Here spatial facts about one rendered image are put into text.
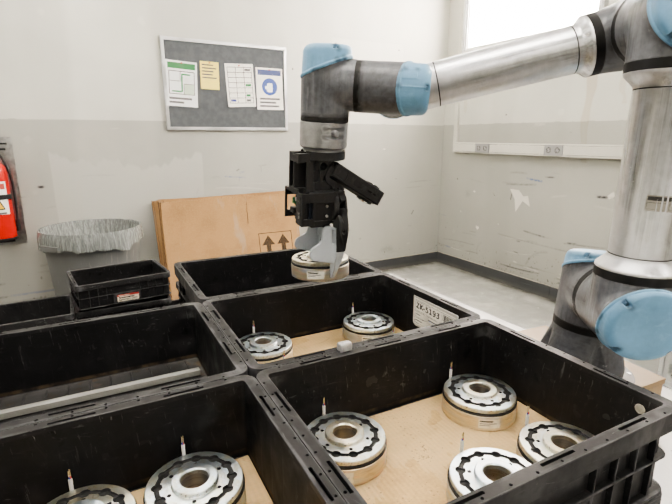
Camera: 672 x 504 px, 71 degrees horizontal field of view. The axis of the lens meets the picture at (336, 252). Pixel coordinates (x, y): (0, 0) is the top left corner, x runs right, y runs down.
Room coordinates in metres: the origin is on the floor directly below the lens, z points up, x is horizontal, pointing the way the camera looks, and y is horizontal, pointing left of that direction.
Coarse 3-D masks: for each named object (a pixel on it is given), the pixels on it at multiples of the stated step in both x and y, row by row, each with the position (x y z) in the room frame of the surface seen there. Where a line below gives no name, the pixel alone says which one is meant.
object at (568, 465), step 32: (480, 320) 0.71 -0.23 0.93; (352, 352) 0.60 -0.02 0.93; (544, 352) 0.61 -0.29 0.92; (288, 416) 0.44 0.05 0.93; (640, 416) 0.44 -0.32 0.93; (320, 448) 0.39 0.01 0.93; (576, 448) 0.39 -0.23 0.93; (608, 448) 0.40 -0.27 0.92; (512, 480) 0.35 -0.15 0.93; (544, 480) 0.36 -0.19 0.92
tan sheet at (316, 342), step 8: (304, 336) 0.88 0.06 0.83; (312, 336) 0.88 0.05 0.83; (320, 336) 0.88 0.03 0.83; (328, 336) 0.88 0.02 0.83; (336, 336) 0.88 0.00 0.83; (296, 344) 0.84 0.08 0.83; (304, 344) 0.84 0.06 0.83; (312, 344) 0.84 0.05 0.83; (320, 344) 0.84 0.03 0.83; (328, 344) 0.84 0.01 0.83; (336, 344) 0.84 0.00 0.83; (296, 352) 0.80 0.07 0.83; (304, 352) 0.80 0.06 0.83
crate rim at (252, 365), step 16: (288, 288) 0.88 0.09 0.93; (304, 288) 0.89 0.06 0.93; (416, 288) 0.88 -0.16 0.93; (208, 304) 0.79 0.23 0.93; (448, 304) 0.79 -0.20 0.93; (224, 320) 0.71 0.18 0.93; (464, 320) 0.71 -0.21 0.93; (384, 336) 0.65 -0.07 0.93; (400, 336) 0.65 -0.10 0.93; (240, 352) 0.60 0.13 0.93; (320, 352) 0.60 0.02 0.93; (256, 368) 0.55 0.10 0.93
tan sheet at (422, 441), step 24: (408, 408) 0.62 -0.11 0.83; (432, 408) 0.62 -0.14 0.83; (408, 432) 0.56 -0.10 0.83; (432, 432) 0.56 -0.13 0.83; (456, 432) 0.56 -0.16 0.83; (480, 432) 0.56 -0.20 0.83; (504, 432) 0.56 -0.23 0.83; (408, 456) 0.51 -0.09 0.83; (432, 456) 0.51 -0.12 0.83; (384, 480) 0.47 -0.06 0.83; (408, 480) 0.47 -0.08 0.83; (432, 480) 0.47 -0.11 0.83
